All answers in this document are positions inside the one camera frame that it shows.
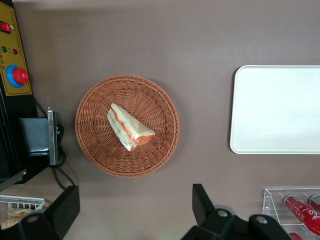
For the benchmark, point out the round brown wicker basket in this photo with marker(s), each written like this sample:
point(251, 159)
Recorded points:
point(100, 155)

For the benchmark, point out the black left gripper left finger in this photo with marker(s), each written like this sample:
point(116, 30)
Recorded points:
point(50, 225)

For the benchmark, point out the triangle sandwich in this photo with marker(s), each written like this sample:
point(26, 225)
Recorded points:
point(127, 125)

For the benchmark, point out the clear acrylic bottle rack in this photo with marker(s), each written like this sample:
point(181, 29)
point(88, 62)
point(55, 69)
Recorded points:
point(272, 200)

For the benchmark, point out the cream rectangular plastic tray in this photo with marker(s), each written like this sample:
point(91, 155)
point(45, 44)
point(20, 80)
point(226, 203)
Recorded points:
point(275, 110)

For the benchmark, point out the red cola bottle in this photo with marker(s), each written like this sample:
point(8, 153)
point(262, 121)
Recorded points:
point(315, 200)
point(300, 212)

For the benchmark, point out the clear-wrapped rice cracker pack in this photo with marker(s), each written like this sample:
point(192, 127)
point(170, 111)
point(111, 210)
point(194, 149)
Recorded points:
point(12, 220)

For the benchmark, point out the clear bin of pastries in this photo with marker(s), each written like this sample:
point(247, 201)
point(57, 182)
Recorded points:
point(22, 199)

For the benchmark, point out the dark box with metal plate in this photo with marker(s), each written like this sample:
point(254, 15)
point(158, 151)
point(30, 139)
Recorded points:
point(33, 135)

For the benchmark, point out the black machine with yellow panel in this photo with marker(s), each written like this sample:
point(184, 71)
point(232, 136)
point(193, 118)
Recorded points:
point(15, 37)

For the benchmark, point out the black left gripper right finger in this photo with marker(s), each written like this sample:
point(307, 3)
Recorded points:
point(207, 225)

